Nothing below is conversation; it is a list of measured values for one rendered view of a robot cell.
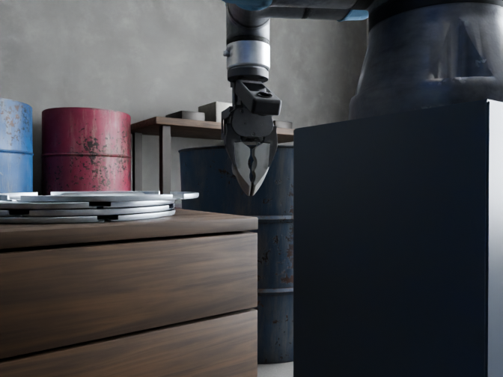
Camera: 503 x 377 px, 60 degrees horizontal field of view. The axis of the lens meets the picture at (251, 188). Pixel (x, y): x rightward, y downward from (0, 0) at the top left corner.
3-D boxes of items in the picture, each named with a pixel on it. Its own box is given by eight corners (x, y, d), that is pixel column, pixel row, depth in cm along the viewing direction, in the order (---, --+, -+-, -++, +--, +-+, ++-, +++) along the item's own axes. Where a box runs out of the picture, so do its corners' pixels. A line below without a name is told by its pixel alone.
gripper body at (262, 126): (259, 145, 81) (259, 80, 81) (275, 141, 73) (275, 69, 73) (219, 143, 79) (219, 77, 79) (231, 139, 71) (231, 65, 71)
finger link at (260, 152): (258, 194, 80) (258, 143, 79) (269, 195, 74) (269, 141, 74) (242, 194, 79) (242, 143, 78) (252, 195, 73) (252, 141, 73)
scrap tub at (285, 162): (272, 303, 144) (272, 158, 143) (376, 341, 110) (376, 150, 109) (153, 328, 120) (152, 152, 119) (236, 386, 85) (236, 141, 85)
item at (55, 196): (-50, 199, 61) (-50, 194, 61) (108, 194, 87) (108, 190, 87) (95, 204, 47) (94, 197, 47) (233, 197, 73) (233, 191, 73)
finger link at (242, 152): (242, 194, 79) (242, 143, 78) (252, 195, 73) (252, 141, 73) (225, 194, 78) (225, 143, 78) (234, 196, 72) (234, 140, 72)
